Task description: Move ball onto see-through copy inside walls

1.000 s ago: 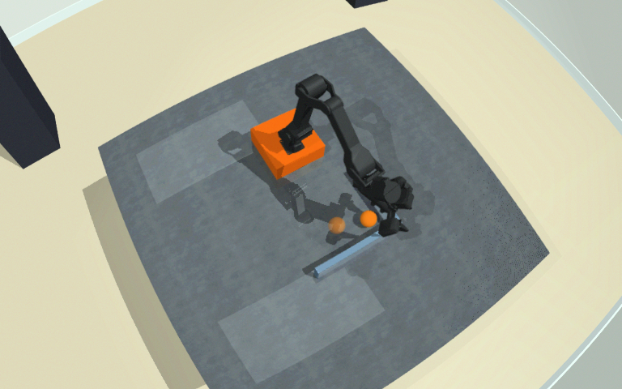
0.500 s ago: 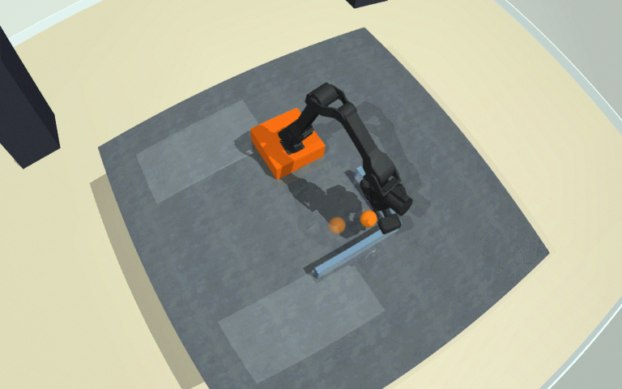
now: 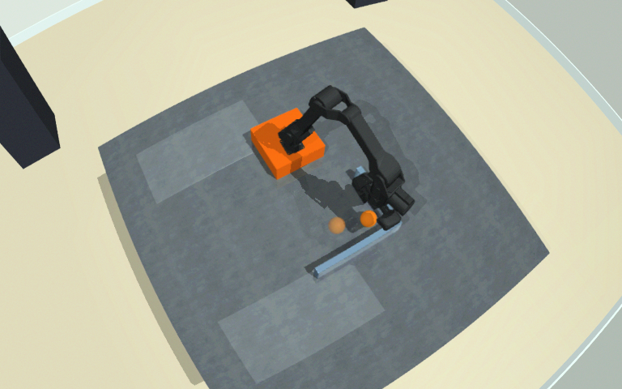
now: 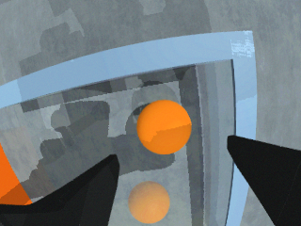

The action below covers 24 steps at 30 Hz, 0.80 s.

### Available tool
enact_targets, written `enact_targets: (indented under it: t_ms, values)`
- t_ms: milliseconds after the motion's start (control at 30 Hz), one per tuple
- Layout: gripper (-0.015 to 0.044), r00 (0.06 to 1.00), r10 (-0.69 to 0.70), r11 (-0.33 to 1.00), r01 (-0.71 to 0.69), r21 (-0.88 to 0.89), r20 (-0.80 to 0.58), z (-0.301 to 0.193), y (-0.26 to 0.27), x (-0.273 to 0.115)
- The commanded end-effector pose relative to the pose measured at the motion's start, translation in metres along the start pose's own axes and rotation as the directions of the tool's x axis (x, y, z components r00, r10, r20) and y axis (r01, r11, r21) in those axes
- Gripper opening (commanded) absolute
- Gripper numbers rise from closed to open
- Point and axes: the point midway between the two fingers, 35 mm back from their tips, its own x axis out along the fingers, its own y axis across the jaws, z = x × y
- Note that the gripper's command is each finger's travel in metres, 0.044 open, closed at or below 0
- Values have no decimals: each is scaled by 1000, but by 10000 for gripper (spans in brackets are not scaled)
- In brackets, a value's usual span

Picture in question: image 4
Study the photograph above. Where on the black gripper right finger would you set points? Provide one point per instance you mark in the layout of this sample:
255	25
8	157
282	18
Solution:
274	174

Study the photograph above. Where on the clear low corner walls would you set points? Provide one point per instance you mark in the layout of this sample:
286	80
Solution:
220	93

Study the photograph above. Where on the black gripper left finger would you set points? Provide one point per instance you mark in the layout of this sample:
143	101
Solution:
85	201

